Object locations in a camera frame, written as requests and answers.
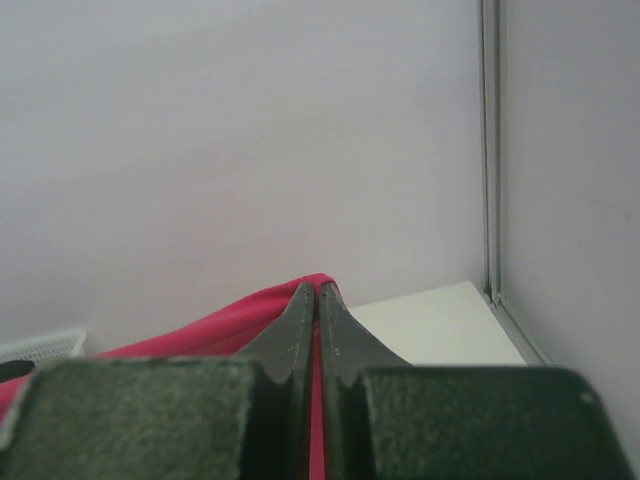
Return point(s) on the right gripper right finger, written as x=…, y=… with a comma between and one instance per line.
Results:
x=384, y=418

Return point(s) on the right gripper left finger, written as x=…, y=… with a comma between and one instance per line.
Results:
x=246, y=416

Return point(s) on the white plastic laundry basket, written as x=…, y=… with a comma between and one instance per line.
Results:
x=40, y=349

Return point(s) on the pink t shirt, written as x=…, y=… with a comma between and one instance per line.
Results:
x=227, y=330

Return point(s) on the right aluminium frame post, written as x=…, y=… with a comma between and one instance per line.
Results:
x=492, y=16

